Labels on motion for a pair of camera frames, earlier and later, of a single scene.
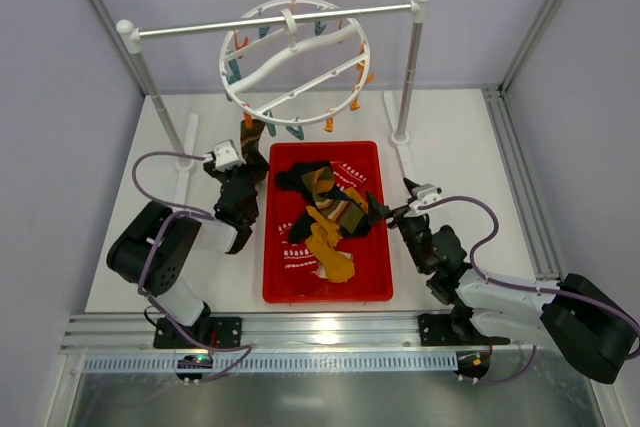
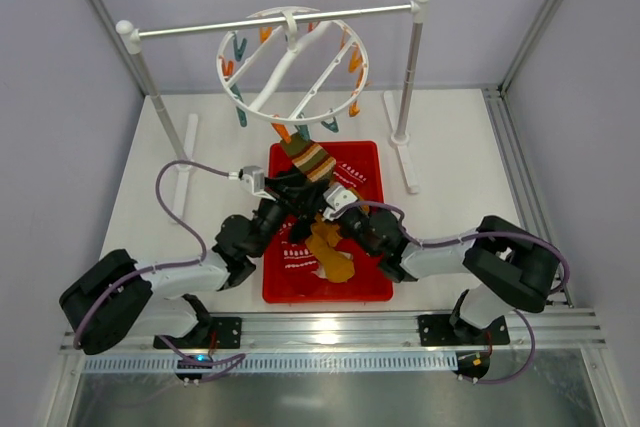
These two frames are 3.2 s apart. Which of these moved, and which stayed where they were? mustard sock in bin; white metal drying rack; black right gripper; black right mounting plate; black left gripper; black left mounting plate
Moved: black right gripper; black left gripper
Stayed: black left mounting plate; black right mounting plate; mustard sock in bin; white metal drying rack
